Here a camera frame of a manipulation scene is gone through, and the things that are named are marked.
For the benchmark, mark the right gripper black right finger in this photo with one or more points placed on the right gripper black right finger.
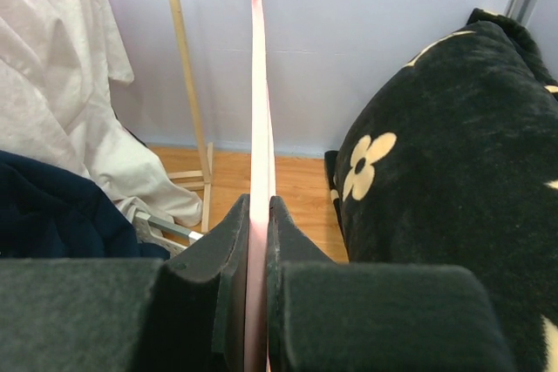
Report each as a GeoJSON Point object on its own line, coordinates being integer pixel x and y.
{"type": "Point", "coordinates": [326, 316]}

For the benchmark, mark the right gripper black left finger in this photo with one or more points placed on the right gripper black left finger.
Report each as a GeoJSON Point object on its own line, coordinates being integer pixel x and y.
{"type": "Point", "coordinates": [118, 314]}

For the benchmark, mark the pink plastic hanger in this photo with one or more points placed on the pink plastic hanger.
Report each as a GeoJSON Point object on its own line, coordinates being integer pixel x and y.
{"type": "Point", "coordinates": [262, 188]}

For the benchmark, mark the navy blue t shirt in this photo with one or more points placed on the navy blue t shirt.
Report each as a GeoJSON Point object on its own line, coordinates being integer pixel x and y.
{"type": "Point", "coordinates": [48, 212]}

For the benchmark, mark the white t shirt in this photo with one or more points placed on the white t shirt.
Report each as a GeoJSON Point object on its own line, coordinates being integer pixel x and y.
{"type": "Point", "coordinates": [58, 59]}

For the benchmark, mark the white perforated plastic basket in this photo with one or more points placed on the white perforated plastic basket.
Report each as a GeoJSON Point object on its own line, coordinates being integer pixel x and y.
{"type": "Point", "coordinates": [173, 237]}

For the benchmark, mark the wooden clothes rack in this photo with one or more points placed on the wooden clothes rack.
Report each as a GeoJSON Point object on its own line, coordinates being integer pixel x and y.
{"type": "Point", "coordinates": [199, 179]}

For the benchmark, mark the black floral plush blanket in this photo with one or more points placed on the black floral plush blanket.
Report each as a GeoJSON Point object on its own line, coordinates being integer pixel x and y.
{"type": "Point", "coordinates": [454, 162]}

